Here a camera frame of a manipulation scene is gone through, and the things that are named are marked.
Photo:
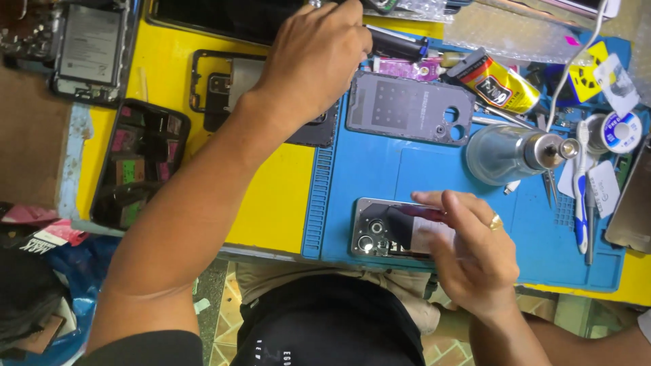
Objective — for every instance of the person's left hand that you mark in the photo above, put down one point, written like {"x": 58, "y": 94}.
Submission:
{"x": 305, "y": 66}

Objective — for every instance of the person's right hand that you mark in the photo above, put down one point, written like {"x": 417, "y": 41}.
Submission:
{"x": 478, "y": 264}

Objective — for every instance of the person's right fingers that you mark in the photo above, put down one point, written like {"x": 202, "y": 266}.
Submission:
{"x": 468, "y": 208}

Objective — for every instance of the person's left fingers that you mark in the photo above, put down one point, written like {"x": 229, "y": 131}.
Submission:
{"x": 346, "y": 25}

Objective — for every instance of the small white plastic piece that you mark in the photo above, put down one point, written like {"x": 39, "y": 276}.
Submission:
{"x": 512, "y": 187}

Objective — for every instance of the black cylindrical tool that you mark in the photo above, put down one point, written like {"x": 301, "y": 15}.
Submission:
{"x": 396, "y": 44}

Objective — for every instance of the glass solvent dispenser bottle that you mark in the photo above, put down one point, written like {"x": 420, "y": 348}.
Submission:
{"x": 501, "y": 152}

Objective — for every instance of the pink packet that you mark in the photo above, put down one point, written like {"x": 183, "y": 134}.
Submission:
{"x": 407, "y": 68}

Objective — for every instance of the metal tweezers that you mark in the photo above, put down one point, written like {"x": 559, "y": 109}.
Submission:
{"x": 549, "y": 185}

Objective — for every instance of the silver phone with open back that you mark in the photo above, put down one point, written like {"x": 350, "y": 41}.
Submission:
{"x": 381, "y": 228}

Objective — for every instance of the grey phone back cover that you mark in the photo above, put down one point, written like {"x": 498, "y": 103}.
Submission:
{"x": 407, "y": 109}

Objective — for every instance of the blue silicone repair mat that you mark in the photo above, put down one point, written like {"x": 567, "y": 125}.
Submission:
{"x": 366, "y": 173}

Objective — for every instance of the blue and white toothbrush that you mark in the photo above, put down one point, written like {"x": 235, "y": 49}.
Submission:
{"x": 580, "y": 203}

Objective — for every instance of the black tablet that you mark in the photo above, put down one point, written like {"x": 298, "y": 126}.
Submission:
{"x": 218, "y": 18}

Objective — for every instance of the black and yellow glue tube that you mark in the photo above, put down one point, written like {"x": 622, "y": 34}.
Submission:
{"x": 501, "y": 84}

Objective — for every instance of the bubble wrap sheet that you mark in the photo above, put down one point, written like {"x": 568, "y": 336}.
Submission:
{"x": 508, "y": 30}

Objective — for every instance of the phone with dark screen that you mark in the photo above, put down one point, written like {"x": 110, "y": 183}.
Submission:
{"x": 633, "y": 203}

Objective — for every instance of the yellow card with holes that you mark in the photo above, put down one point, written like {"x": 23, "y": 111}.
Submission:
{"x": 585, "y": 76}

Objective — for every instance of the person's black shirt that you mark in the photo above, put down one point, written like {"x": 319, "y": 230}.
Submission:
{"x": 330, "y": 325}

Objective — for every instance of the black parts case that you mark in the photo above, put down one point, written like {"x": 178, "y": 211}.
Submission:
{"x": 137, "y": 162}

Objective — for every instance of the opened phone with battery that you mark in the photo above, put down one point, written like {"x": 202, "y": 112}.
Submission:
{"x": 91, "y": 51}

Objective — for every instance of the heap of circuit boards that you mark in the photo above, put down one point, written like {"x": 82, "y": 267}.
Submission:
{"x": 25, "y": 30}

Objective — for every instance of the blue plastic bag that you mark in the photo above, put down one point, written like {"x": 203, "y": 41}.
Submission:
{"x": 86, "y": 269}

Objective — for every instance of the pink and black packets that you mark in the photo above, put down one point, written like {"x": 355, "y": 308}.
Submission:
{"x": 46, "y": 236}

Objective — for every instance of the black phone middle frame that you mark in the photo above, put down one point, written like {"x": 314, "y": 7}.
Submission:
{"x": 218, "y": 91}

